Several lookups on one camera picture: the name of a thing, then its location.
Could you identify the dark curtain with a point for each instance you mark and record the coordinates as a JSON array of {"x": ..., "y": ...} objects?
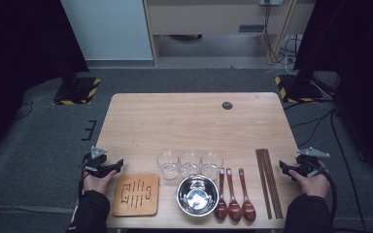
[
  {"x": 362, "y": 48},
  {"x": 13, "y": 48}
]

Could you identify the dark round table grommet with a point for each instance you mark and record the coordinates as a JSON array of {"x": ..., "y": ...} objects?
[{"x": 227, "y": 105}]

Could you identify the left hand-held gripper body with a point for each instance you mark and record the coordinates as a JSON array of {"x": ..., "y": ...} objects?
[{"x": 98, "y": 161}]

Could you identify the red-brown wooden spoon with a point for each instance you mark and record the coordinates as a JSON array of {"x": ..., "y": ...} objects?
[
  {"x": 234, "y": 211},
  {"x": 249, "y": 211},
  {"x": 221, "y": 210}
]

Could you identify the steel bowl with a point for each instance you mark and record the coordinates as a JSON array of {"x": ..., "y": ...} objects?
[{"x": 197, "y": 197}]

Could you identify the person's right hand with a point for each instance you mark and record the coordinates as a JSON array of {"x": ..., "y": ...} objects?
[{"x": 314, "y": 186}]

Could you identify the person's left hand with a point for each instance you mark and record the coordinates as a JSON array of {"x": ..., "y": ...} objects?
[{"x": 97, "y": 185}]

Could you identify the clear drinking glass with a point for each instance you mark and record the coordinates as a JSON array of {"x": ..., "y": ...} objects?
[
  {"x": 168, "y": 166},
  {"x": 211, "y": 166},
  {"x": 190, "y": 166}
]

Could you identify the black stand with striped base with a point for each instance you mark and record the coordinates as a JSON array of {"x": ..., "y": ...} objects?
[
  {"x": 77, "y": 93},
  {"x": 299, "y": 90}
]

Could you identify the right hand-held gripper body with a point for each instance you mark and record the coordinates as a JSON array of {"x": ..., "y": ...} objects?
[{"x": 307, "y": 163}]

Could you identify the white power strip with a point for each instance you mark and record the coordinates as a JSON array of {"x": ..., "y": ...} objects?
[{"x": 271, "y": 2}]

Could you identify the white cabinet panel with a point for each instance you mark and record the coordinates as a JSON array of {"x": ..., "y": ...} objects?
[{"x": 110, "y": 29}]

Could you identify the bundle of wooden chopsticks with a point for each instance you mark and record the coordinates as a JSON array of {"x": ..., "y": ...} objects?
[{"x": 268, "y": 181}]

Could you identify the beige wooden cabinet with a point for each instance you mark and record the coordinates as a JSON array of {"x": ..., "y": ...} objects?
[{"x": 200, "y": 19}]

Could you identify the cut-out wooden coaster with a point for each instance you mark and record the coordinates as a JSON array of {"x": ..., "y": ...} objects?
[{"x": 150, "y": 207}]

